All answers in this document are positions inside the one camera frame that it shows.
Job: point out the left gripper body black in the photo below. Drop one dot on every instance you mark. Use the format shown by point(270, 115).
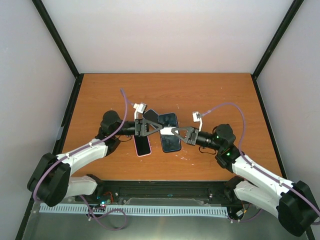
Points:
point(138, 127)

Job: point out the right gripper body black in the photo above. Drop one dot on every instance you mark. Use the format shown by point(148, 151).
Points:
point(193, 139)

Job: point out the right black frame post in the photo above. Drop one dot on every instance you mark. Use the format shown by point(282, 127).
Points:
point(279, 33)

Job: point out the left black frame post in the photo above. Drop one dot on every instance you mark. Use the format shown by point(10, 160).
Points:
point(49, 24)

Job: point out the black phone case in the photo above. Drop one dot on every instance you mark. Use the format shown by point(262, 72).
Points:
point(170, 132)

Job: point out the light blue phone case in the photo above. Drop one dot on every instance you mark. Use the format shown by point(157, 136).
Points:
point(151, 115)

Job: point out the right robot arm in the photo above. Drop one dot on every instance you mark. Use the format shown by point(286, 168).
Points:
point(292, 203)

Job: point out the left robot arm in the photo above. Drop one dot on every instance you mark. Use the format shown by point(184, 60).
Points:
point(52, 180)

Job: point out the light blue cable duct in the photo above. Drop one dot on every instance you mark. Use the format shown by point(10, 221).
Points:
point(139, 210)

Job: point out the pink translucent phone case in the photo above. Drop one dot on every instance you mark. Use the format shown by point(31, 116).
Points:
point(143, 146)

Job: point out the black front rail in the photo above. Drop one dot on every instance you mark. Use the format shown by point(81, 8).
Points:
point(209, 192)

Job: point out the black frame post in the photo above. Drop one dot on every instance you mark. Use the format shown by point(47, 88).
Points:
point(279, 33)
point(49, 24)

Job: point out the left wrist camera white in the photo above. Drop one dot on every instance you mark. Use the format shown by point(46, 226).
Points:
point(139, 109)

